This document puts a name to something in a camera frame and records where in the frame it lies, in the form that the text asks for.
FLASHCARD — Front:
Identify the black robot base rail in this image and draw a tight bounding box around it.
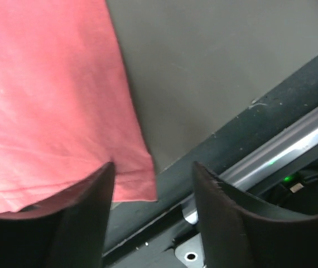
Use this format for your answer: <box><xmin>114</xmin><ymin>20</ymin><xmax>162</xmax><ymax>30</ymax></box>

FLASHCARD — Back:
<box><xmin>103</xmin><ymin>56</ymin><xmax>318</xmax><ymax>267</ymax></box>

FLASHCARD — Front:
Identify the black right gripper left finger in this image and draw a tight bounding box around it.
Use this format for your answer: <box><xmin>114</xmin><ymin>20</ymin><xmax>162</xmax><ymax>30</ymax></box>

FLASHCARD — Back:
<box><xmin>0</xmin><ymin>162</ymin><xmax>115</xmax><ymax>268</ymax></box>

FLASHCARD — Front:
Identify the salmon pink t-shirt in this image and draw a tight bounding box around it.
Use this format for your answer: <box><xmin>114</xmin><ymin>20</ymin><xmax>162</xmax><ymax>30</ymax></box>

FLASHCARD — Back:
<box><xmin>0</xmin><ymin>1</ymin><xmax>157</xmax><ymax>213</ymax></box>

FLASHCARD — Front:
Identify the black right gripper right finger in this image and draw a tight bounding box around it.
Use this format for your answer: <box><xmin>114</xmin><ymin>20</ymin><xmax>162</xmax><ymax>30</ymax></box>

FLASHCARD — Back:
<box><xmin>193</xmin><ymin>162</ymin><xmax>318</xmax><ymax>267</ymax></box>

